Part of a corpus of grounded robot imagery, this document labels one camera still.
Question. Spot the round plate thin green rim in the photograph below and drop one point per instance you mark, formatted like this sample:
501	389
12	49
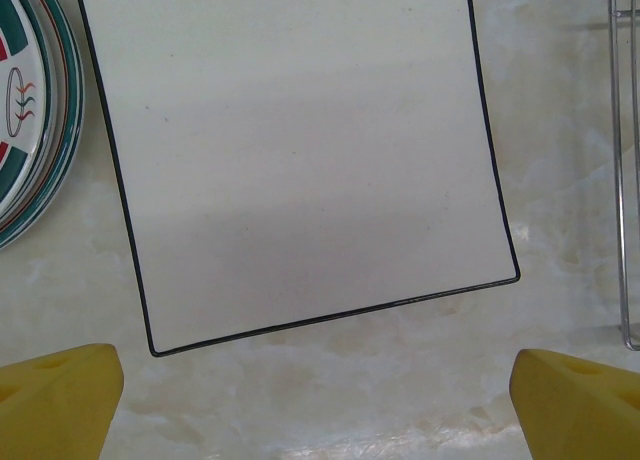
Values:
70	105

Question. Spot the round plate wide green band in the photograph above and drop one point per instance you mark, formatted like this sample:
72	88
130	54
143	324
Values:
15	130

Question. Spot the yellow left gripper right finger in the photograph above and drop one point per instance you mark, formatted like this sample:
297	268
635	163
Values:
585	415

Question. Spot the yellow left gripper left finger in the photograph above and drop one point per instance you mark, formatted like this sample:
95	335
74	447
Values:
55	410

